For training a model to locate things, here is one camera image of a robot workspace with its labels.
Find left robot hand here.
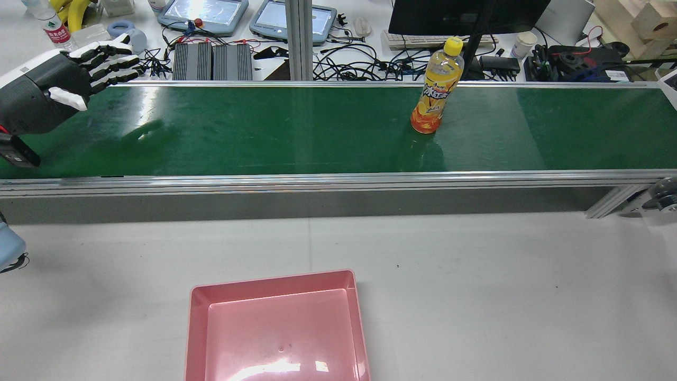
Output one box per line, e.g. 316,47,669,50
0,33,141,135

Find pink plastic basket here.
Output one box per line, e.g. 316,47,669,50
184,269,372,381

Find clear bottle with red label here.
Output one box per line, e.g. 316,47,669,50
21,0,73,51

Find clear plastic container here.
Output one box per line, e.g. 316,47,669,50
71,24,113,49

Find light blue headphones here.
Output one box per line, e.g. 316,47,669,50
107,20,148,53

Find small white box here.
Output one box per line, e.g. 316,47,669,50
100,0,136,17

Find dark grey finned box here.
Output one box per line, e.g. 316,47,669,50
172,43,214,81
213,43,254,81

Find grey teach pendant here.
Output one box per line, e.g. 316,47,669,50
157,0,250,38
249,0,338,47

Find green belt conveyor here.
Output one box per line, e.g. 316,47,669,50
0,79,677,219

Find white keyboard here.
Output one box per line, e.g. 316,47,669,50
382,30,499,51

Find yellow orange drink bottle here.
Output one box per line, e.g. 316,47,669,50
410,36,465,134

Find black monitor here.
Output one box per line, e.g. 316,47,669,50
388,0,552,37

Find black monitor stand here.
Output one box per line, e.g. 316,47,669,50
456,0,499,81

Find black multiport hub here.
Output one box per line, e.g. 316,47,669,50
479,55,522,81

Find white paper cup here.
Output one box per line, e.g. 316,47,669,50
510,31,538,59

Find silver laptop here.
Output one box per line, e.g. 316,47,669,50
533,0,597,47

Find plain wooden board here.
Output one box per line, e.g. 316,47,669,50
593,0,643,60

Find wooden block with round hole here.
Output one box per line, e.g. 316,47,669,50
630,2,677,43

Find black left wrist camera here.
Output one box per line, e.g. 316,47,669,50
0,132,41,169

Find black cable bundle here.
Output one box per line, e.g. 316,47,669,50
139,48,173,79

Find aluminium profile post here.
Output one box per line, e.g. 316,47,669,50
285,0,314,81

